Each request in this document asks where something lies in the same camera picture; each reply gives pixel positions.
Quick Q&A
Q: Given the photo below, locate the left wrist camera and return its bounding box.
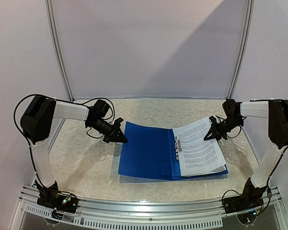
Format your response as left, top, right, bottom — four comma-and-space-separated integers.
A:
113, 117, 123, 125

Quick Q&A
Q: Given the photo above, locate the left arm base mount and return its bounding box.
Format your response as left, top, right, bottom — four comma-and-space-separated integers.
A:
35, 181, 79, 214

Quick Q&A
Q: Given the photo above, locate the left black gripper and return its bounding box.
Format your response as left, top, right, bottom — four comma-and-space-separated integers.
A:
88, 118, 128, 143

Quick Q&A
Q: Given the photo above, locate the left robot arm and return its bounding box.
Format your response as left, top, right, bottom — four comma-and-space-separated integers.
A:
15, 94, 128, 208

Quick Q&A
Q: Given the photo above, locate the blue plastic folder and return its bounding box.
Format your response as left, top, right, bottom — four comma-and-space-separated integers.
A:
118, 122, 228, 181

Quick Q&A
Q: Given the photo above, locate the aluminium front rail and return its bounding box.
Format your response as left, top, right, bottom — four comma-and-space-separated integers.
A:
12, 185, 288, 230

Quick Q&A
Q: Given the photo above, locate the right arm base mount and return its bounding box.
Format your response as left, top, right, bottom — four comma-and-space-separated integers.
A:
221, 178, 272, 225

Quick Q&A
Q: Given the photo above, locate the metal folder clip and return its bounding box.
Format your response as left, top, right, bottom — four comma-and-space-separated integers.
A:
175, 137, 182, 160

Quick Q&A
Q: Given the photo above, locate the printed paper sheet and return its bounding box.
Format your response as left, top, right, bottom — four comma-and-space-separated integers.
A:
180, 165, 228, 177
172, 117, 226, 175

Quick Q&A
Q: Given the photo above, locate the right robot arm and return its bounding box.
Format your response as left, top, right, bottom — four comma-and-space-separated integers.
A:
204, 99, 288, 189

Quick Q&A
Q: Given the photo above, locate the right aluminium frame post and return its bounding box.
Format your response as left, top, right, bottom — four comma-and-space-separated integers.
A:
226, 0, 254, 99

